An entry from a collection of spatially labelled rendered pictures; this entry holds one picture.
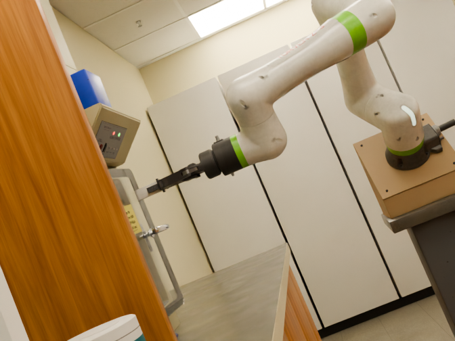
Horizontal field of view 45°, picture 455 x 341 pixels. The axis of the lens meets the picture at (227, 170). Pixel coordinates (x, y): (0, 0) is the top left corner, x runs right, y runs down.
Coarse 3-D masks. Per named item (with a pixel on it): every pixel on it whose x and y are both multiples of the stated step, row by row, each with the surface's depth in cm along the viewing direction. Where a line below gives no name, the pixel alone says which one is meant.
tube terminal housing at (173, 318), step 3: (66, 66) 151; (69, 69) 152; (72, 69) 155; (69, 72) 151; (72, 72) 154; (108, 168) 149; (174, 312) 152; (171, 315) 149; (174, 315) 151; (171, 318) 148; (174, 318) 150; (177, 318) 153; (171, 321) 147; (174, 321) 149; (177, 321) 152; (171, 324) 146; (174, 324) 148; (177, 324) 151; (174, 327) 147; (174, 330) 146
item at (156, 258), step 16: (112, 176) 141; (128, 176) 151; (128, 192) 146; (144, 208) 152; (144, 224) 148; (144, 240) 143; (144, 256) 139; (160, 256) 149; (160, 272) 145; (160, 288) 140; (176, 288) 150; (176, 304) 145
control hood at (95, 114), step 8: (96, 104) 125; (88, 112) 125; (96, 112) 124; (104, 112) 127; (112, 112) 132; (120, 112) 138; (96, 120) 125; (104, 120) 129; (112, 120) 134; (120, 120) 139; (128, 120) 145; (136, 120) 152; (96, 128) 126; (128, 128) 148; (136, 128) 154; (128, 136) 150; (128, 144) 153; (120, 152) 149; (128, 152) 156; (112, 160) 146; (120, 160) 151
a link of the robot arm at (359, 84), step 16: (320, 0) 159; (336, 0) 155; (320, 16) 161; (352, 64) 175; (368, 64) 179; (352, 80) 179; (368, 80) 181; (352, 96) 185; (368, 96) 183; (352, 112) 191
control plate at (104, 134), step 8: (104, 128) 131; (112, 128) 136; (120, 128) 141; (96, 136) 128; (104, 136) 133; (112, 136) 138; (120, 136) 144; (104, 144) 135; (112, 144) 141; (120, 144) 146; (104, 152) 137; (112, 152) 143
